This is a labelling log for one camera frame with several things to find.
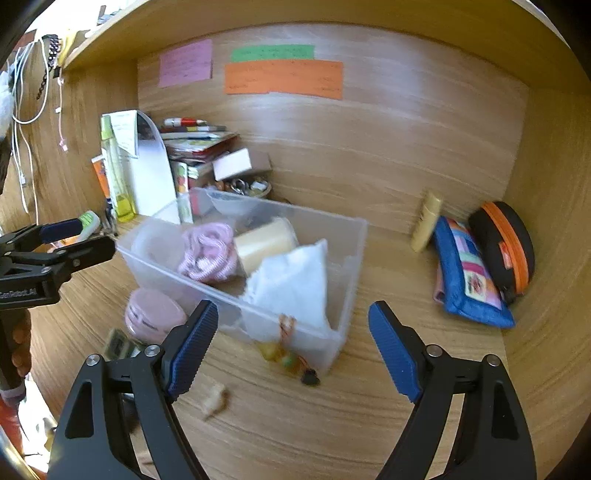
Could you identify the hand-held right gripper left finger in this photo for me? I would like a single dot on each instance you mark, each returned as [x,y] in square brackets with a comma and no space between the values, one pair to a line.
[191,350]

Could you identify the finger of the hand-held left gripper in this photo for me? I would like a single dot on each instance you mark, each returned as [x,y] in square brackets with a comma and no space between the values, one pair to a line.
[87,254]
[60,230]

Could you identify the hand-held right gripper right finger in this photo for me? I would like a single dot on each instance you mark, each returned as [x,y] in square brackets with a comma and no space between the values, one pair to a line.
[395,350]

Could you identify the translucent plastic storage bin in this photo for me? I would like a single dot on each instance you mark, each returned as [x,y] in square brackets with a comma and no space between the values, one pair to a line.
[346,267]

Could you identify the cream plastic jar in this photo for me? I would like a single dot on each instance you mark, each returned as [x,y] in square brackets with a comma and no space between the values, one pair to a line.
[265,244]

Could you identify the person's left forearm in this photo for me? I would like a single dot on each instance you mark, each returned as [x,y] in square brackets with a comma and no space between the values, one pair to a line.
[9,410]

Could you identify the wooden desktop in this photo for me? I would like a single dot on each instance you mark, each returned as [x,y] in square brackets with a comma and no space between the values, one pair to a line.
[323,424]

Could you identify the person's left hand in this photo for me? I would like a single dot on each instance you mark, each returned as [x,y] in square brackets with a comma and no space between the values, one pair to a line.
[21,350]

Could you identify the green white tube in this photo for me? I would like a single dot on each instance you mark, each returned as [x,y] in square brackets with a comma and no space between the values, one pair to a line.
[90,221]

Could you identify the dark metal clips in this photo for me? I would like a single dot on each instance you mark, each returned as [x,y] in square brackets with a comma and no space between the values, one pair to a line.
[110,221]

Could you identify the pink round container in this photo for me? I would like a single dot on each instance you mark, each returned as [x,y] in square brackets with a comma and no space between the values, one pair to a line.
[152,316]

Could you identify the cork stopper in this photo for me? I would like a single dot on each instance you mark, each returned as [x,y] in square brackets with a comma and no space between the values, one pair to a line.
[214,399]

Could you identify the orange tube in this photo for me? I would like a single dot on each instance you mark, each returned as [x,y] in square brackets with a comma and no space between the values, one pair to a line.
[99,177]

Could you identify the yellow green bottle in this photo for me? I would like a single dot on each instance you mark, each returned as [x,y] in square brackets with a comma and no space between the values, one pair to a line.
[117,184]

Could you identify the pink wallet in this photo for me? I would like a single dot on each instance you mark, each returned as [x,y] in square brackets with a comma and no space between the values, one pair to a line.
[438,286]

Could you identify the small black clip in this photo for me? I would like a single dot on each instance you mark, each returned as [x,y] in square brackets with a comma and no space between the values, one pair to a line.
[310,377]

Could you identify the white paper holder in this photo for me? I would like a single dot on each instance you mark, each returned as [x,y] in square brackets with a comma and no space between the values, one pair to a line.
[154,184]

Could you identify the blue zip pouch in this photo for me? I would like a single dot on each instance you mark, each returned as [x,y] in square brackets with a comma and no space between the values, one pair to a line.
[448,258]

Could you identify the fruit print carton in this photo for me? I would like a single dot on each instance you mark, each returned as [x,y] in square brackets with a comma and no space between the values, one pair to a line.
[181,194]

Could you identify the white handwritten note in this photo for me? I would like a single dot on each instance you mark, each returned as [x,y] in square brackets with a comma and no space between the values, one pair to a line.
[124,131]

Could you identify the small red box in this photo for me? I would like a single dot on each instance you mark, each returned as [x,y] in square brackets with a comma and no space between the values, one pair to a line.
[198,203]

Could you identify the pale yellow tube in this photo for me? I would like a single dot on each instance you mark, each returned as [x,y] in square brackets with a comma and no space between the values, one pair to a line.
[427,221]

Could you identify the clear plastic bowl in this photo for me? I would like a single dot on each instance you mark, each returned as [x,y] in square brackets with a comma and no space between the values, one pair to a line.
[226,203]

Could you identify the black orange zip case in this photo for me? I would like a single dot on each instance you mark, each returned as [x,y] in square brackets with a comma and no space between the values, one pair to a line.
[489,230]

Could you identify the stack of booklets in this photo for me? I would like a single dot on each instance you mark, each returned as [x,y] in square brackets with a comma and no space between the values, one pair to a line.
[198,143]

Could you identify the red white pen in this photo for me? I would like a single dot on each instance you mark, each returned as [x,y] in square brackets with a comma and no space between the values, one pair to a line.
[184,122]

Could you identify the white and brown small box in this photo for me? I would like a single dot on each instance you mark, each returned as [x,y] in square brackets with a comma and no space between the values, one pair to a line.
[231,164]

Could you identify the small metal trinkets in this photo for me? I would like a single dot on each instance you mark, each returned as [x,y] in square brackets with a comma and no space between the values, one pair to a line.
[244,186]

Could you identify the pink sticky note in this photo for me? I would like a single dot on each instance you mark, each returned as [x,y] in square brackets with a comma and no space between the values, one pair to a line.
[184,62]

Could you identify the orange sticky note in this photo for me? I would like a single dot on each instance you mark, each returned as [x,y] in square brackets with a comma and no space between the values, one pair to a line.
[281,78]

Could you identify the green sticky note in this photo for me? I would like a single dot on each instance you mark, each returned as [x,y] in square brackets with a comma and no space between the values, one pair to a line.
[272,54]

